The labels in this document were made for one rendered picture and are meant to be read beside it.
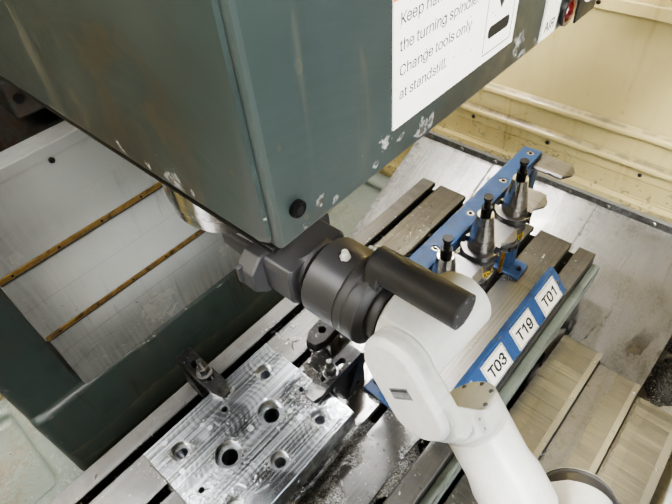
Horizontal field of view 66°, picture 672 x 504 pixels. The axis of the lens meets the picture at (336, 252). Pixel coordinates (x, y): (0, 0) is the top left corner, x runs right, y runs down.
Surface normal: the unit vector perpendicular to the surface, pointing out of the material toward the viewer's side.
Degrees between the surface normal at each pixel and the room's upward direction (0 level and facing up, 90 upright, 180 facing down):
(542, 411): 8
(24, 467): 0
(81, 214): 89
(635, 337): 24
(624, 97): 90
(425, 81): 90
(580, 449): 8
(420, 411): 83
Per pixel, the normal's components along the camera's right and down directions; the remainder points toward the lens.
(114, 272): 0.74, 0.44
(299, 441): -0.07, -0.69
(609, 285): -0.33, -0.39
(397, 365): -0.67, 0.48
